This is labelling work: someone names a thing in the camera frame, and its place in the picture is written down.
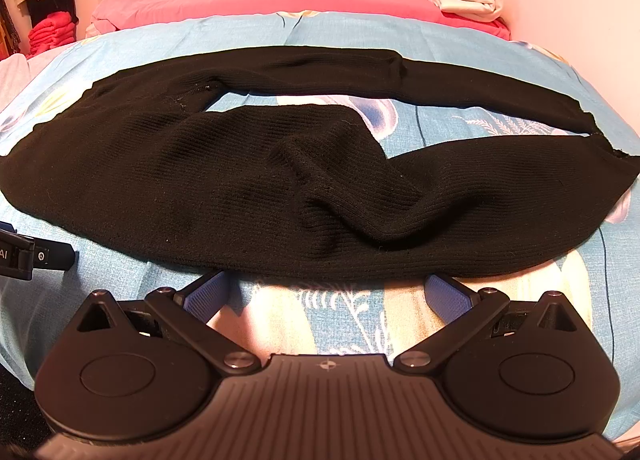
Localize red clothes pile at left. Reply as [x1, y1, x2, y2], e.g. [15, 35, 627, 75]
[28, 12, 76, 56]

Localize red bed sheet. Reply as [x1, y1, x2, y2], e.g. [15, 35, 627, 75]
[91, 0, 511, 41]

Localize black knit pants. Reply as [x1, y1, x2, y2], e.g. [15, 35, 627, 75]
[0, 45, 640, 285]

